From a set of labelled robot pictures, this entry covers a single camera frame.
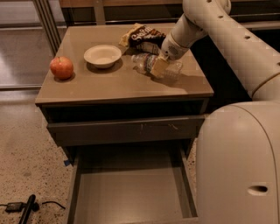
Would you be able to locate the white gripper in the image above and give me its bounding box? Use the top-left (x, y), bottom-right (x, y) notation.
top-left (150, 33), bottom-right (188, 78)

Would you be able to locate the clear plastic water bottle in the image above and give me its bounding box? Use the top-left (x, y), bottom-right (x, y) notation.
top-left (131, 53), bottom-right (183, 80)

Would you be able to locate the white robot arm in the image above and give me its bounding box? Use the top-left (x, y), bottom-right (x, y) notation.
top-left (161, 0), bottom-right (280, 224)

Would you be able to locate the closed grey top drawer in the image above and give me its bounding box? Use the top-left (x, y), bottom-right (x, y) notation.
top-left (47, 115), bottom-right (205, 147)

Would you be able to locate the grey drawer cabinet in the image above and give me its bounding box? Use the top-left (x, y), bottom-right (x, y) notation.
top-left (34, 23), bottom-right (214, 224)

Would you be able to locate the open grey middle drawer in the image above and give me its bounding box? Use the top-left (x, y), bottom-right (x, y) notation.
top-left (63, 145), bottom-right (199, 224)

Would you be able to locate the brown chip bag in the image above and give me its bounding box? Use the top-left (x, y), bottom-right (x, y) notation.
top-left (119, 23), bottom-right (166, 55)

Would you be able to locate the white paper bowl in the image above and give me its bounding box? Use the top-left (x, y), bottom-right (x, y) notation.
top-left (84, 45), bottom-right (122, 69)

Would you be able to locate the red apple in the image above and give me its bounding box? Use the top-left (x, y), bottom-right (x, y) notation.
top-left (50, 56), bottom-right (74, 80)

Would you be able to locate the metal window railing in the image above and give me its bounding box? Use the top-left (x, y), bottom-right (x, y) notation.
top-left (31, 0), bottom-right (280, 51)

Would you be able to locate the blue tape piece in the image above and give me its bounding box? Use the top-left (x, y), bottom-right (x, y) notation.
top-left (64, 159), bottom-right (71, 166)

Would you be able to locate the black power adapter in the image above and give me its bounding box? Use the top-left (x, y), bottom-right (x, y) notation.
top-left (5, 202), bottom-right (25, 213)

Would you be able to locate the black handheld device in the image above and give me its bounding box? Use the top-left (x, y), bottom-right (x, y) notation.
top-left (18, 194), bottom-right (39, 224)

